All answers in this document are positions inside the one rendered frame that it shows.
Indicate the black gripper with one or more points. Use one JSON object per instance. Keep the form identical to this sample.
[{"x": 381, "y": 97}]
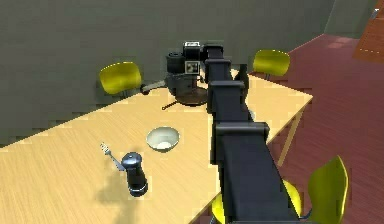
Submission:
[{"x": 176, "y": 81}]

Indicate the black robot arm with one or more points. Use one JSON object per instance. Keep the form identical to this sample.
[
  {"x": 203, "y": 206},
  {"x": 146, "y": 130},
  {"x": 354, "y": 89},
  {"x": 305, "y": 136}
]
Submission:
[{"x": 246, "y": 166}]

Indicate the dark brown round pan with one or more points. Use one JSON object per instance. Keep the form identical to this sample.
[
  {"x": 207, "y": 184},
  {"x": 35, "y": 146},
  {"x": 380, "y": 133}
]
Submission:
[{"x": 195, "y": 99}]

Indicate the white bowl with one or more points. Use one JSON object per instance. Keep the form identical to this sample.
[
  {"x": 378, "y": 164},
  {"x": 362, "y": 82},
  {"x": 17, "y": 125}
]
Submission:
[{"x": 163, "y": 139}]

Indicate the yellow chair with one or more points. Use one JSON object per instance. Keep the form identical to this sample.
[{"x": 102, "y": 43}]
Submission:
[
  {"x": 120, "y": 77},
  {"x": 328, "y": 193},
  {"x": 271, "y": 62}
]

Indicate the silver fork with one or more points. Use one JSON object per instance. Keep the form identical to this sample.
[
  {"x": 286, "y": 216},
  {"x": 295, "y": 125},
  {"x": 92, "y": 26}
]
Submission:
[{"x": 113, "y": 158}]

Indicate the black pepper mill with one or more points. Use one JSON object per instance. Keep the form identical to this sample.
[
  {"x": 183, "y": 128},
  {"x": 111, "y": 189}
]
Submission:
[{"x": 135, "y": 175}]

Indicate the light wooden table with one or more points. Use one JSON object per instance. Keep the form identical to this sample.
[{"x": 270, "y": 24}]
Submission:
[{"x": 83, "y": 166}]

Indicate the brown wooden door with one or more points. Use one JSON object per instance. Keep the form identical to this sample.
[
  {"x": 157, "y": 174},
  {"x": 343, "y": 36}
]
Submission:
[{"x": 371, "y": 36}]

